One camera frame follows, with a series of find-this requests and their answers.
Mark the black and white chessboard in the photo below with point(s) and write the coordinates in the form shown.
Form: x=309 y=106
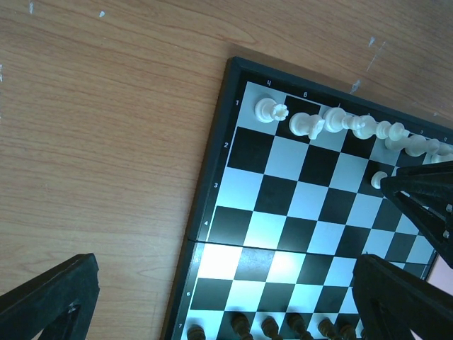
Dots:
x=278 y=220

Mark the white queen chess piece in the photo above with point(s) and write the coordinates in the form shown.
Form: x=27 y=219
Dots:
x=392 y=134

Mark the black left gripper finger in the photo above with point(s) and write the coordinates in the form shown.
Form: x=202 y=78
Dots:
x=424 y=195
x=57 y=304
x=394 y=304

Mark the white rook chess piece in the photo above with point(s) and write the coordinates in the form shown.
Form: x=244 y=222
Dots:
x=268 y=110

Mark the white king chess piece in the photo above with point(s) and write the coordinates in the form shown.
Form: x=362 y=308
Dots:
x=368 y=126

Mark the white pawn chess piece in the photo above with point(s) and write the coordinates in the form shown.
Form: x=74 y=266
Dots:
x=377 y=178

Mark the white bishop chess piece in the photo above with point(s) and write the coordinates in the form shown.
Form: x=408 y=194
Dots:
x=336 y=119
x=419 y=145

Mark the brown chess piece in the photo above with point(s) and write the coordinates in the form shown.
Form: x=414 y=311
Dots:
x=328 y=330
x=348 y=332
x=298 y=325
x=270 y=328
x=196 y=332
x=241 y=326

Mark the white knight chess piece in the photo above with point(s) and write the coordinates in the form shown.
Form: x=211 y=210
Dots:
x=303 y=124
x=444 y=154

